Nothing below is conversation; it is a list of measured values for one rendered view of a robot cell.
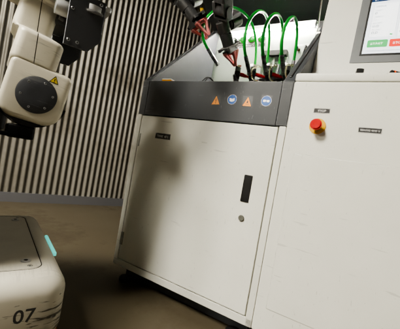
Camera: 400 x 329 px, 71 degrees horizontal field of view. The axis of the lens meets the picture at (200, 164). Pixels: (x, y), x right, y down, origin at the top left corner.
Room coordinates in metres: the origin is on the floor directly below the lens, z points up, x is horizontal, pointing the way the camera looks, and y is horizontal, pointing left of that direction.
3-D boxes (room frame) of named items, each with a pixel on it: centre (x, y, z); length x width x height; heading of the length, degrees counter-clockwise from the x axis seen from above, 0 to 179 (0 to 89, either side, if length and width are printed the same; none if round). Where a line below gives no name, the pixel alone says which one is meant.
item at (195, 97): (1.18, 0.02, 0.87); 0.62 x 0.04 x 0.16; 60
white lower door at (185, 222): (1.16, 0.03, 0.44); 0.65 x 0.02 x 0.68; 60
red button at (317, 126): (0.91, -0.35, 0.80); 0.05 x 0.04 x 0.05; 60
